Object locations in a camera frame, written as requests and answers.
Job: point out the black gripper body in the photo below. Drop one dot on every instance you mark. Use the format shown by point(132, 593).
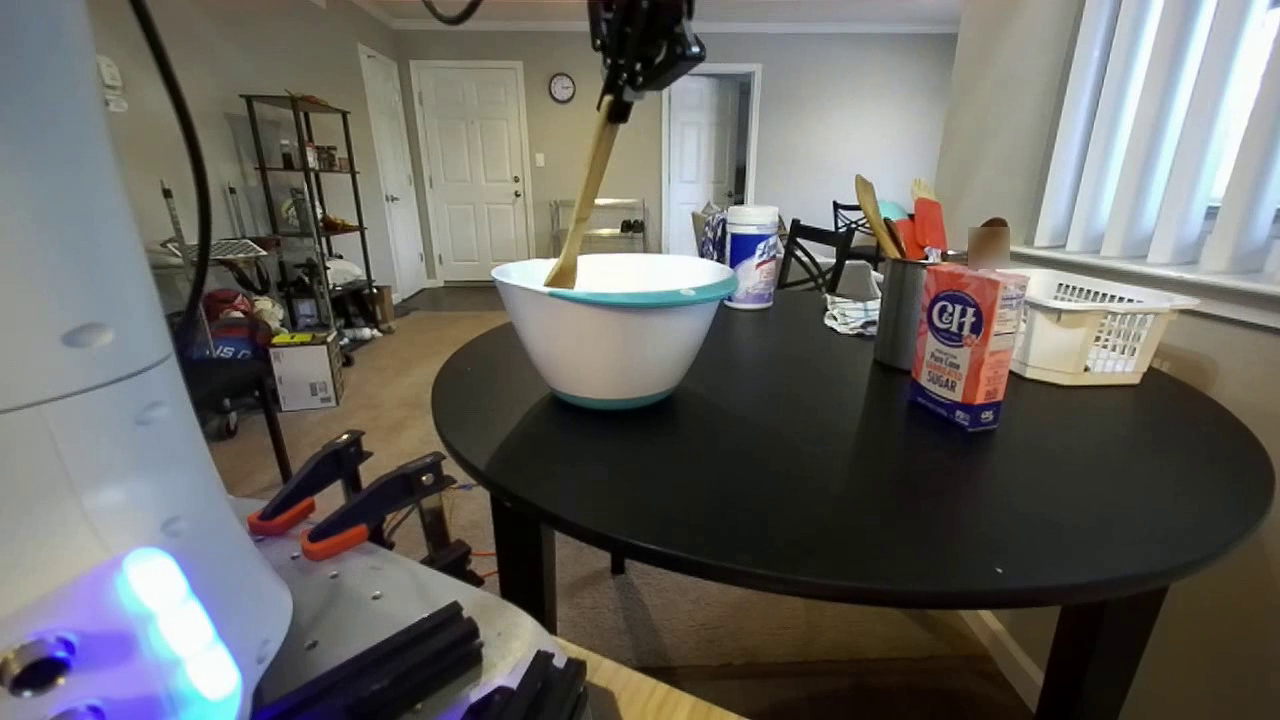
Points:
point(645, 43)

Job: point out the wooden stirring spoon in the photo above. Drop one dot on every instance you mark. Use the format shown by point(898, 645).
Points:
point(580, 202)

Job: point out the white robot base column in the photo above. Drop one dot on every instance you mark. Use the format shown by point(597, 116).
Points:
point(95, 402)

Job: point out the white teal-rimmed mixing bowl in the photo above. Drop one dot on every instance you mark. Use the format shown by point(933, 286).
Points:
point(614, 344)

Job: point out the round-headed wooden spoon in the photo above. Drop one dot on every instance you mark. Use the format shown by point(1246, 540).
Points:
point(990, 240)

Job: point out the white open interior door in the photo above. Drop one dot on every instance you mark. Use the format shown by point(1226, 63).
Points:
point(695, 160)

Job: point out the white panel front door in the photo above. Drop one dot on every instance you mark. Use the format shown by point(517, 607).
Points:
point(471, 175)

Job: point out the white blue wipes canister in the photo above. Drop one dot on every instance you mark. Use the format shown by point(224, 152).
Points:
point(755, 260)

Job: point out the white closet door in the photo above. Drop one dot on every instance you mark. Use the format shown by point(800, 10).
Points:
point(388, 175)

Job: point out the black metal dining chair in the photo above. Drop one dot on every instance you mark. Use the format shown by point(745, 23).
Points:
point(806, 255)

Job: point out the wooden spatula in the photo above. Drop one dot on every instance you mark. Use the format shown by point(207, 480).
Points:
point(874, 213)

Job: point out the crumpled white cloth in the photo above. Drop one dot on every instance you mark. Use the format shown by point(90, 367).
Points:
point(851, 316)

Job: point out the black metal shelf rack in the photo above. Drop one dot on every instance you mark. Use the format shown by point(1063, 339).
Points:
point(306, 202)

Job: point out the red spatula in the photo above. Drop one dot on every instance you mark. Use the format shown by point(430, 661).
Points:
point(921, 231)

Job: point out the metal utensil cup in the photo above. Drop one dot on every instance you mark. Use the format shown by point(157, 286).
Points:
point(900, 323)

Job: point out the round black table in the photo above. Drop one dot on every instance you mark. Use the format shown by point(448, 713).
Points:
point(800, 467)

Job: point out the cardboard box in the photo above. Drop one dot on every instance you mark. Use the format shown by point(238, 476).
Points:
point(306, 374)

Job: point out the pink sugar box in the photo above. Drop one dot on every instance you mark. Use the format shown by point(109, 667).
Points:
point(962, 352)

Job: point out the white plastic basket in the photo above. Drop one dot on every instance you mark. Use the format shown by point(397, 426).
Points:
point(1100, 332)

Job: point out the white vertical window blinds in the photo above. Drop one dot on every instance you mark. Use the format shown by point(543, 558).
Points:
point(1172, 134)

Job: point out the grey metal mounting plate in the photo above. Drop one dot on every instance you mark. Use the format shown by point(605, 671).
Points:
point(346, 586)

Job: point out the round wall clock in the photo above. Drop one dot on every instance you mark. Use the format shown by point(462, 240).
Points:
point(560, 84)

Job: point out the black plastic bracket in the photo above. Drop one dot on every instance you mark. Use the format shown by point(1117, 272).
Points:
point(386, 661)
point(543, 685)

